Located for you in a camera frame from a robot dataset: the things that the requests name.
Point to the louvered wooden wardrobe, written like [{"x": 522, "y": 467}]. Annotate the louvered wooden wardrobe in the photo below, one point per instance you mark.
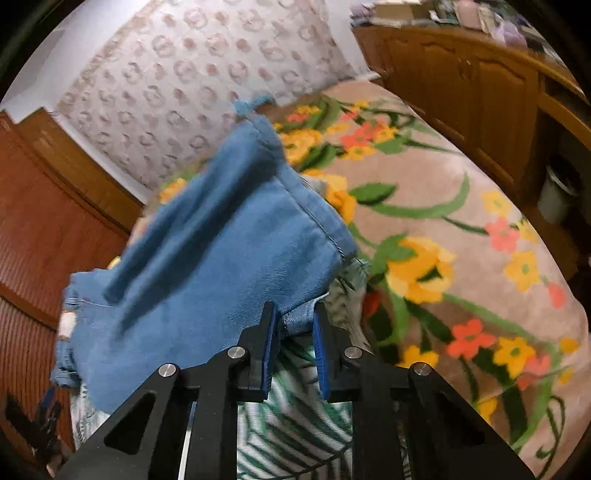
[{"x": 41, "y": 230}]

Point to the pink floral blanket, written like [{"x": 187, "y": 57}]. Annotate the pink floral blanket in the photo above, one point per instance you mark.
[{"x": 438, "y": 175}]

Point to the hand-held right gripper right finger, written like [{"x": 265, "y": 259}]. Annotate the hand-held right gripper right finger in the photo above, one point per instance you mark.
[{"x": 321, "y": 364}]

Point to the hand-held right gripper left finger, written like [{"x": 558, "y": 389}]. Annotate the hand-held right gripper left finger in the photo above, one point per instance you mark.
[{"x": 268, "y": 355}]

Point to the white trash bin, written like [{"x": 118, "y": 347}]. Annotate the white trash bin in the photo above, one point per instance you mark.
[{"x": 556, "y": 196}]

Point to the white leaf-print sheet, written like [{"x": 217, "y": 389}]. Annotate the white leaf-print sheet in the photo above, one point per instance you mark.
[{"x": 286, "y": 438}]

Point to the blue denim pants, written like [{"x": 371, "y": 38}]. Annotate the blue denim pants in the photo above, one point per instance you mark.
[{"x": 207, "y": 254}]

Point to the wooden cabinet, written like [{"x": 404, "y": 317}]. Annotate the wooden cabinet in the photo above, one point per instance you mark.
[{"x": 461, "y": 92}]

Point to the pile of books and boxes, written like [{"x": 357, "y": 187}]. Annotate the pile of books and boxes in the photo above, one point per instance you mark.
[{"x": 415, "y": 11}]

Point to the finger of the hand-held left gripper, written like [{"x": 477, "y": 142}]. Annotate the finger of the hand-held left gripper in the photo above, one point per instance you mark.
[{"x": 39, "y": 427}]

